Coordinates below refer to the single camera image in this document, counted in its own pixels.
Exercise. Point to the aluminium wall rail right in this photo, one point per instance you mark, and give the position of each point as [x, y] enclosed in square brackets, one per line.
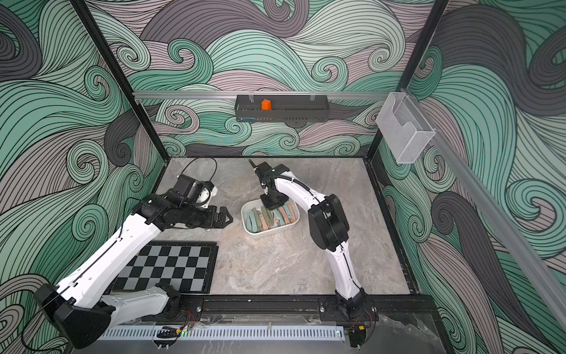
[532, 265]

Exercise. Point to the clear acrylic wall holder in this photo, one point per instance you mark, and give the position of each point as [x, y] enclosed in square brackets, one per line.
[404, 126]

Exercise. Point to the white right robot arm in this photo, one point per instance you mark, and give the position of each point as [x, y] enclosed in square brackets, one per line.
[328, 227]

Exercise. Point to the white storage box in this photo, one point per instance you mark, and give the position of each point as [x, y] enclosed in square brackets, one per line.
[259, 221]

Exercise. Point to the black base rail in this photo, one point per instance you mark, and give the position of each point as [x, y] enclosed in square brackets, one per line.
[322, 307]

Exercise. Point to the black white checkerboard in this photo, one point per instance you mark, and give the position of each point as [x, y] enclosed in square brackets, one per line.
[187, 266]

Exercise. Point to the orange block on shelf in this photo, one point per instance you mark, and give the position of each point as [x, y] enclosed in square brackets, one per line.
[266, 105]

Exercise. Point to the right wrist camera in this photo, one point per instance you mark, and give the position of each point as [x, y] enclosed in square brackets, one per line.
[263, 171]

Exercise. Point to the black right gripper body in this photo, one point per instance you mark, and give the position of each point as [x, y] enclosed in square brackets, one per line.
[276, 199]

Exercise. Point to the black wall shelf tray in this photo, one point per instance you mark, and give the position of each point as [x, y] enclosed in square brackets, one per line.
[287, 109]

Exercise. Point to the aluminium wall rail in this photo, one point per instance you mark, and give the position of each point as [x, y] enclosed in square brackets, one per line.
[232, 95]
[532, 265]

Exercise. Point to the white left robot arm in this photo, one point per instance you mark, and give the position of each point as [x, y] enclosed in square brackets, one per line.
[78, 306]

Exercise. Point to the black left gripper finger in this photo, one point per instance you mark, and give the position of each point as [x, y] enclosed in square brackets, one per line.
[221, 224]
[224, 214]

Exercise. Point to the white slotted cable duct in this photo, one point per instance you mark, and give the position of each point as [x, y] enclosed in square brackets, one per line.
[327, 333]

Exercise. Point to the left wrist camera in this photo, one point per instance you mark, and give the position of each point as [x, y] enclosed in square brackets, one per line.
[194, 192]

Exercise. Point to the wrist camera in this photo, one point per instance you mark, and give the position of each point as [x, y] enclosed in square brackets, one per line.
[194, 192]
[263, 171]

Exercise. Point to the aluminium wall rail back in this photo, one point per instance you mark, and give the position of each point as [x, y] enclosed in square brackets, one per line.
[232, 95]

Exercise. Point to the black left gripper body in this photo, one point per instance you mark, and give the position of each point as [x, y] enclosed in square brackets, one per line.
[204, 217]

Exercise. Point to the black right corner post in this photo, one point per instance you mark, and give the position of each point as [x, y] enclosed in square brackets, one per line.
[422, 40]

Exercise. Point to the black corner frame post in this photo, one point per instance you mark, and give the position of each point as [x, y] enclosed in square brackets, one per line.
[96, 35]

